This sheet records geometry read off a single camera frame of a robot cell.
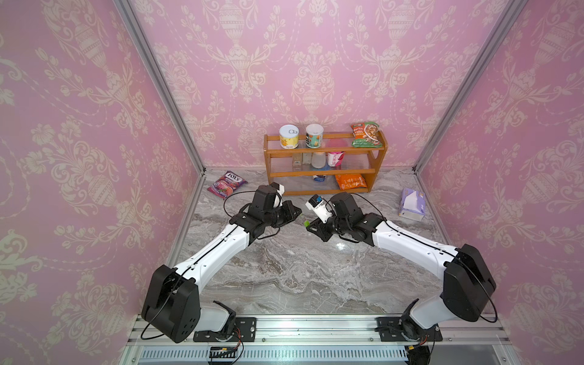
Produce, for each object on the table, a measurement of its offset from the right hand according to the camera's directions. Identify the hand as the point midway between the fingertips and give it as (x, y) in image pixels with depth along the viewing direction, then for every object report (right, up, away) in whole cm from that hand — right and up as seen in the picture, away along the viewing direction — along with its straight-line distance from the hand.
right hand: (310, 225), depth 81 cm
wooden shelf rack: (-8, +22, +23) cm, 33 cm away
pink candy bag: (-40, +15, +29) cm, 51 cm away
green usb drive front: (-1, +1, -1) cm, 2 cm away
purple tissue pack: (+46, +6, +18) cm, 50 cm away
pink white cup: (+12, +26, +16) cm, 33 cm away
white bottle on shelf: (+5, +26, +18) cm, 32 cm away
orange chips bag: (+21, +17, +28) cm, 39 cm away
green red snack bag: (+22, +34, +6) cm, 41 cm away
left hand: (-3, +5, -2) cm, 6 cm away
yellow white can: (-8, +33, +4) cm, 34 cm away
